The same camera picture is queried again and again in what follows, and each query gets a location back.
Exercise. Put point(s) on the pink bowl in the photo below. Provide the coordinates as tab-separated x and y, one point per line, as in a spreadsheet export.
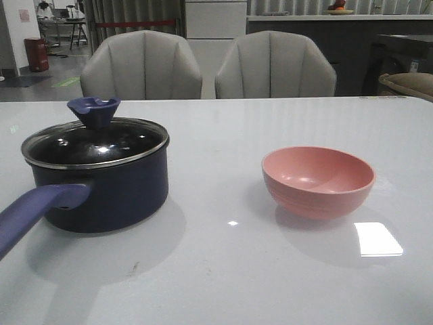
316	182

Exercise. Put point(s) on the glass lid blue knob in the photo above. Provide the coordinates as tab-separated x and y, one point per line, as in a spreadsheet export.
97	139

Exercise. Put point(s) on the right beige chair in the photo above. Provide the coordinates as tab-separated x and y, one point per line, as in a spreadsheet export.
273	64

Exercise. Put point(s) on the beige chair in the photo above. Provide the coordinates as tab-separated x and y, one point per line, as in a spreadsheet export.
273	64
143	65

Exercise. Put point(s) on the dark blue saucepan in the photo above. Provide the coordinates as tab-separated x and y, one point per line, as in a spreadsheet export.
88	200

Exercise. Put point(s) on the left beige chair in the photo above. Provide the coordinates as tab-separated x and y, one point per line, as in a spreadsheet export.
143	65

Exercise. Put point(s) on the white drawer cabinet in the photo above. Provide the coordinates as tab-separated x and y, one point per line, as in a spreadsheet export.
210	27

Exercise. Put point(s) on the red barrier belt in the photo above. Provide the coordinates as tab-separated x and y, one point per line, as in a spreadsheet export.
172	22

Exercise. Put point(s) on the dark counter white top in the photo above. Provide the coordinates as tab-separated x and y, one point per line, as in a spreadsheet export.
345	40

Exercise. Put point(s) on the fruit plate on counter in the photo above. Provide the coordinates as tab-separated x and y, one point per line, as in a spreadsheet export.
337	8

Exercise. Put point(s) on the dark side table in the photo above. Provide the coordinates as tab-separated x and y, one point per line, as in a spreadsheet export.
393	54

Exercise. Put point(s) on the red trash bin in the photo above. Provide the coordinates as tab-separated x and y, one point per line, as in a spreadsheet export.
37	54

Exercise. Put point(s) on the background work desk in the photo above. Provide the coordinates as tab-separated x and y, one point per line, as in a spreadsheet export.
54	30

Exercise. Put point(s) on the brown cushion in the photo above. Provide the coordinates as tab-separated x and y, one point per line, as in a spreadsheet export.
412	84

